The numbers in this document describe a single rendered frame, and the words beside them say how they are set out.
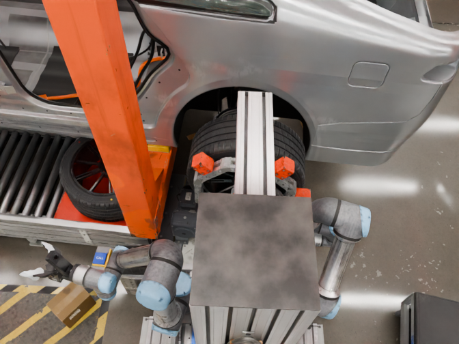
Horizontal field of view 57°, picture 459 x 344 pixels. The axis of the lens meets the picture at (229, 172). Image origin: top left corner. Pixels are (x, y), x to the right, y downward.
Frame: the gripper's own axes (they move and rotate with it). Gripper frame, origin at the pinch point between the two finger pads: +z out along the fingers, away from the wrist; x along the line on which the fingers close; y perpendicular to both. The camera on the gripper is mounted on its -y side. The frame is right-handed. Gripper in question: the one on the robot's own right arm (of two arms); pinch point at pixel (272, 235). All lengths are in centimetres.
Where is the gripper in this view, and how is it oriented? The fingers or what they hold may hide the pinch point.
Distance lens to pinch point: 221.9
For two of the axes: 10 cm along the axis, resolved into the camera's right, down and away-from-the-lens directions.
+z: -10.0, -1.0, 0.3
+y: 0.3, -5.6, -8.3
